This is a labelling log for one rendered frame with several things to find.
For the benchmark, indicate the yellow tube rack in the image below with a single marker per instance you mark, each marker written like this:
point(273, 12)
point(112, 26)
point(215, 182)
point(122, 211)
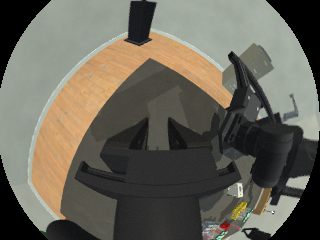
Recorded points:
point(235, 213)

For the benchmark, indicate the red tube rack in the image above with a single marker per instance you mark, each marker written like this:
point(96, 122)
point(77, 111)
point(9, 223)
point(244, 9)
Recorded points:
point(225, 224)

